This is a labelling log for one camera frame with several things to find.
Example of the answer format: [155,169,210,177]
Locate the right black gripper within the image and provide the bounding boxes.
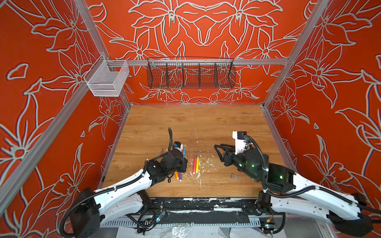
[213,142,263,182]

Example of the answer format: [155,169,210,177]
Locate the white slotted cable duct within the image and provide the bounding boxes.
[100,217,261,229]

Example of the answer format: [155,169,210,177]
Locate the yellow marker pen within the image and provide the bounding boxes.
[195,154,200,173]

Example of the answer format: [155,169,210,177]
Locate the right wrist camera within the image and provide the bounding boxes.
[232,131,247,155]

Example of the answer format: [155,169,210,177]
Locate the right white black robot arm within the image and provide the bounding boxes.
[214,144,374,237]

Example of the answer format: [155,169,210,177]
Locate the black wire mesh basket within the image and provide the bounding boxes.
[146,57,237,89]

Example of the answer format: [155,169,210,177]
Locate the white wire mesh basket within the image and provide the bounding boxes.
[84,55,130,97]

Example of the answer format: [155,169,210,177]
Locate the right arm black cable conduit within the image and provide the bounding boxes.
[245,135,381,224]

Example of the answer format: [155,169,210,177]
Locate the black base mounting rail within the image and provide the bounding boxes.
[150,197,281,216]

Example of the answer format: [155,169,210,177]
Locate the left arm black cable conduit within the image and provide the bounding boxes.
[58,127,175,238]

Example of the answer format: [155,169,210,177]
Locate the pink marker pen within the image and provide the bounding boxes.
[192,154,197,174]

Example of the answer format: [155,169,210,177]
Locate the left base cable bundle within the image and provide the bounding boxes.
[123,205,166,236]

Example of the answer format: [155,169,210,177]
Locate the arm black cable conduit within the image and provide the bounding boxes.
[245,135,381,224]
[58,127,175,238]

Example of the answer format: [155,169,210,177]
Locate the right base cable connector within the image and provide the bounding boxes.
[258,206,287,237]

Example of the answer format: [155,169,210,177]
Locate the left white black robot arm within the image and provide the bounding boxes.
[59,149,188,238]

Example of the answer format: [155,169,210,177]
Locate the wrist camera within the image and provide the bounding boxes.
[232,131,247,155]
[173,141,184,152]

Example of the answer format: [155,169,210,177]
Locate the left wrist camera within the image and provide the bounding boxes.
[173,141,184,152]

